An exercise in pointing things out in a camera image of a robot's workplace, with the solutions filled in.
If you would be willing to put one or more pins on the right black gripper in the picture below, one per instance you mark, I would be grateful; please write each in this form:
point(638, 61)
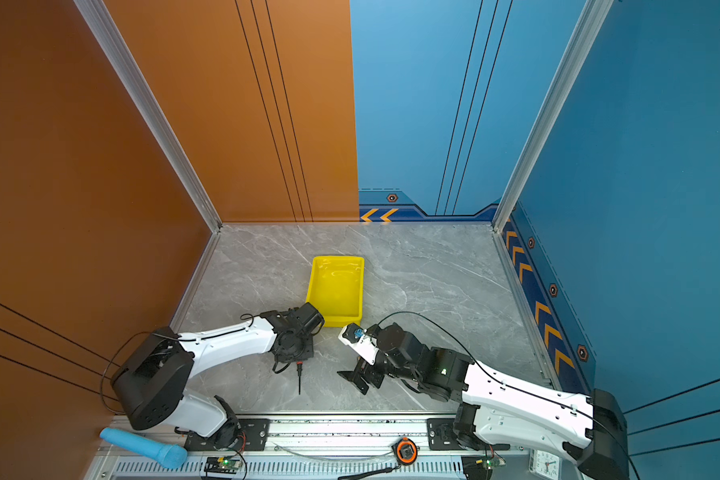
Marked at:
point(364, 371)

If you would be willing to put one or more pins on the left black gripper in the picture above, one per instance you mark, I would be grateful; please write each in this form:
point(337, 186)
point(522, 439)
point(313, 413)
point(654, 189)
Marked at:
point(289, 359)

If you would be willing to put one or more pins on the red black screwdriver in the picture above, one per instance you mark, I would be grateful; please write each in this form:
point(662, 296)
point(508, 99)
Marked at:
point(299, 369)

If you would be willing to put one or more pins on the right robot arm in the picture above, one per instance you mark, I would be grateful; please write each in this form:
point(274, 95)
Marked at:
point(589, 430)

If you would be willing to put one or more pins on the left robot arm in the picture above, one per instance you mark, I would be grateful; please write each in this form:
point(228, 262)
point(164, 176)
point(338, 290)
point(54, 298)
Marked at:
point(151, 385)

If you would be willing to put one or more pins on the yellow plastic bin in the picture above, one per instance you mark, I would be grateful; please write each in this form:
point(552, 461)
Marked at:
point(336, 289)

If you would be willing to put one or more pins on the orange black tape measure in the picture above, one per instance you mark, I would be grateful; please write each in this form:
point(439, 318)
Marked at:
point(405, 451)

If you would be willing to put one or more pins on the right green circuit board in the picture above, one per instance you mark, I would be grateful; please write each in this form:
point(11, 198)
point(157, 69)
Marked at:
point(489, 465)

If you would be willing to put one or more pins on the green circuit board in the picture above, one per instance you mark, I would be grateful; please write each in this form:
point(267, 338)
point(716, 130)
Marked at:
point(489, 465)
point(223, 465)

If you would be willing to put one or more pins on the left green circuit board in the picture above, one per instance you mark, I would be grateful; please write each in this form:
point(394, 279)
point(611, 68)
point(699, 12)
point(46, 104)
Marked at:
point(223, 465)

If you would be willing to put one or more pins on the white square clock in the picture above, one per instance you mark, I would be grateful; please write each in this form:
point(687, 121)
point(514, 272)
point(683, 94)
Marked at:
point(545, 465)

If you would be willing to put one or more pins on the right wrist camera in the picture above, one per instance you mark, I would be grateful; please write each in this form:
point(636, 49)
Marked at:
point(356, 338)

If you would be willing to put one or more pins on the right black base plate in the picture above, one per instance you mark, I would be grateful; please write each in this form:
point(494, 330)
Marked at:
point(443, 436)

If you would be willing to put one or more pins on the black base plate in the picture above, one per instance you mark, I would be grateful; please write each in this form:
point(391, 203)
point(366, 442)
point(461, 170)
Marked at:
point(443, 436)
point(244, 435)

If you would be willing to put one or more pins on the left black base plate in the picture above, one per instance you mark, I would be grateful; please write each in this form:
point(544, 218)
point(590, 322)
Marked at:
point(244, 435)

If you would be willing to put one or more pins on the blue cylindrical handle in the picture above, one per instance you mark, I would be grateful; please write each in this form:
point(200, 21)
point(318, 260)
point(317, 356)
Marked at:
point(169, 456)

